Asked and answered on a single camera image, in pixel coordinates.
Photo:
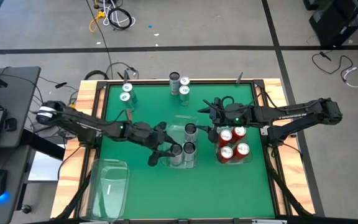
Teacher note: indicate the small black puck device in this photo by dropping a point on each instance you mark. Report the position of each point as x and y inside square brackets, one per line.
[10, 124]

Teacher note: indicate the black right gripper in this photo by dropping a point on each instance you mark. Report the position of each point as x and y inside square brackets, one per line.
[230, 115]

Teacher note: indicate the grey metal post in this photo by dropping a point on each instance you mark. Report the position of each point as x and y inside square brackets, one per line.
[126, 76]
[239, 78]

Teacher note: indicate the silver can black top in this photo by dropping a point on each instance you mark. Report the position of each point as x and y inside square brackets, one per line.
[190, 128]
[176, 149]
[174, 76]
[189, 147]

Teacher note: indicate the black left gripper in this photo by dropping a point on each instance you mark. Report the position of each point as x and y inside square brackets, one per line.
[146, 135]

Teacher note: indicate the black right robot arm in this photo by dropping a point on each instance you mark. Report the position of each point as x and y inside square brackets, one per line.
[291, 113]

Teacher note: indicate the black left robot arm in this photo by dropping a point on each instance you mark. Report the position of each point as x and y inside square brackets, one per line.
[85, 124]

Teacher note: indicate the small black plug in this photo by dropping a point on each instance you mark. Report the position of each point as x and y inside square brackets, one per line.
[60, 84]

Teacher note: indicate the black computer tower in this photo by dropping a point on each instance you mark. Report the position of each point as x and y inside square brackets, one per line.
[340, 21]

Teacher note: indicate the silver metal bracket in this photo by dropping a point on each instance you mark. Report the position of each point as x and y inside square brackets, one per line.
[263, 130]

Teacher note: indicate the green table mat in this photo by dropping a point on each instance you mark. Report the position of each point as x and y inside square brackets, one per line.
[197, 193]

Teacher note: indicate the black caster wheel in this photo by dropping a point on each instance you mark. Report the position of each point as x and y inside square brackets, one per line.
[26, 209]

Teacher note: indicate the red tag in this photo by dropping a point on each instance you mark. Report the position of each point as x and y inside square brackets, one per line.
[130, 115]

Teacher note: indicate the dark grey desk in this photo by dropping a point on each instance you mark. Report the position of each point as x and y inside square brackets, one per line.
[20, 93]

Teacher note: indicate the green can blue tab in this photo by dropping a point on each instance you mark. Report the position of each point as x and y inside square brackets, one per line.
[127, 87]
[125, 97]
[184, 81]
[184, 90]

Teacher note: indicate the clear plastic bin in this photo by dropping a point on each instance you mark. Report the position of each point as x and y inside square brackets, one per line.
[107, 186]
[249, 160]
[177, 124]

